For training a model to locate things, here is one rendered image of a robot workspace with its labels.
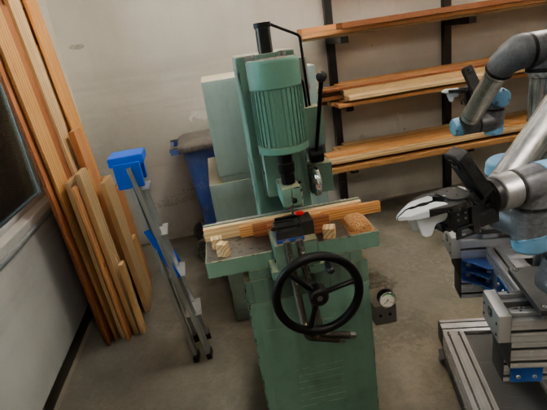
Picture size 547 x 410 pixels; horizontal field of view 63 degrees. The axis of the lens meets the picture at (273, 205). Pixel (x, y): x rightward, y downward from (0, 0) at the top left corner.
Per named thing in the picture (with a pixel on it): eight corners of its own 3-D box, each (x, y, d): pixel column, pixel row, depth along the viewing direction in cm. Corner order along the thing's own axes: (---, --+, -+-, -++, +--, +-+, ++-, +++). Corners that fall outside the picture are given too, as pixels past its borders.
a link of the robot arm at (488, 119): (471, 135, 190) (472, 109, 186) (496, 131, 190) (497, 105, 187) (482, 138, 182) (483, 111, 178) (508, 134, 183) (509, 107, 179)
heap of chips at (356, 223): (350, 234, 153) (349, 224, 152) (339, 220, 166) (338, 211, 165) (375, 230, 154) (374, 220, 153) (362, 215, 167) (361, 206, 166)
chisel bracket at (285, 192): (284, 211, 159) (281, 189, 156) (278, 199, 172) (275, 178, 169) (304, 208, 159) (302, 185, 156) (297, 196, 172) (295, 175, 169)
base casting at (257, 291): (247, 305, 156) (242, 282, 153) (237, 239, 210) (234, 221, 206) (370, 281, 160) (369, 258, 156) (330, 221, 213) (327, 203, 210)
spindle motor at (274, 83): (262, 160, 147) (247, 63, 136) (256, 149, 164) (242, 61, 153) (313, 151, 149) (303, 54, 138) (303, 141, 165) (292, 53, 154)
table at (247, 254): (207, 294, 142) (203, 277, 140) (207, 252, 170) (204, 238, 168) (390, 258, 147) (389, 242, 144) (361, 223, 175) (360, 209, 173)
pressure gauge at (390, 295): (379, 314, 157) (378, 294, 154) (376, 307, 161) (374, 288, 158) (396, 310, 158) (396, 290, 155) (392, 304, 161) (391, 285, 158)
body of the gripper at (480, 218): (455, 242, 84) (508, 224, 86) (452, 199, 81) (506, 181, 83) (430, 228, 91) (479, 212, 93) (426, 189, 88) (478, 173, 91)
